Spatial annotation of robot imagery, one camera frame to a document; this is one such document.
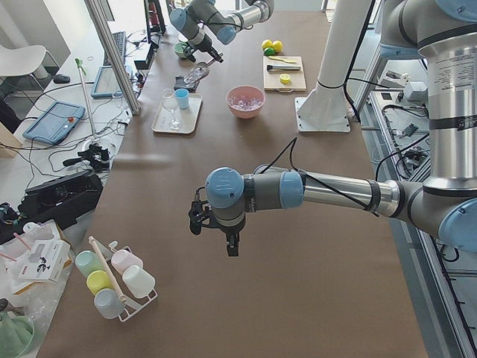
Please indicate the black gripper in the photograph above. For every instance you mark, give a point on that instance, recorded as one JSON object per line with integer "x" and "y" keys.
{"x": 229, "y": 232}
{"x": 204, "y": 45}

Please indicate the stainless steel ice scoop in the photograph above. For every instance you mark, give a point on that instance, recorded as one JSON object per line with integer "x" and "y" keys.
{"x": 201, "y": 64}

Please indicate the clear plastic ice cubes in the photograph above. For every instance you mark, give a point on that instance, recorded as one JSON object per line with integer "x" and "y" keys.
{"x": 196, "y": 74}

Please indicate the light blue plastic cup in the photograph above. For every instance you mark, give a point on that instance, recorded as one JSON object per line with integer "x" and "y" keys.
{"x": 182, "y": 97}

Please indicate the mint green bowl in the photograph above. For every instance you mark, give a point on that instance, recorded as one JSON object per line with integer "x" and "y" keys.
{"x": 181, "y": 50}

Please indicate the pink plastic bowl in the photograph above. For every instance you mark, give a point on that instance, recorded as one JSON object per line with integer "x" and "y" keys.
{"x": 245, "y": 102}

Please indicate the yellow plastic knife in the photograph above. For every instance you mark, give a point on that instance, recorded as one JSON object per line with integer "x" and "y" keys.
{"x": 281, "y": 59}

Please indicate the clear wine glass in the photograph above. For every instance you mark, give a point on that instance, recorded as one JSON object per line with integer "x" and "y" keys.
{"x": 170, "y": 104}

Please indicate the cream rabbit serving tray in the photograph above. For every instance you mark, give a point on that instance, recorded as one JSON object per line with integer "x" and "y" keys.
{"x": 182, "y": 121}

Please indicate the wooden cutting board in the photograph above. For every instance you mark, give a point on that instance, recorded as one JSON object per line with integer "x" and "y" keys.
{"x": 272, "y": 82}

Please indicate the half cut lemon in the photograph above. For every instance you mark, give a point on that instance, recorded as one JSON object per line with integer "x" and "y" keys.
{"x": 285, "y": 78}

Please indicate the blue teach pendant tablet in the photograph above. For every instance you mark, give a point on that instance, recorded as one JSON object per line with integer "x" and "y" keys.
{"x": 55, "y": 124}

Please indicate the white wire cup rack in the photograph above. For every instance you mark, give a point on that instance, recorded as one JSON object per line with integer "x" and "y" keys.
{"x": 120, "y": 285}

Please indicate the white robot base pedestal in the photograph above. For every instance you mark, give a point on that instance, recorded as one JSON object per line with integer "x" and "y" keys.
{"x": 325, "y": 108}

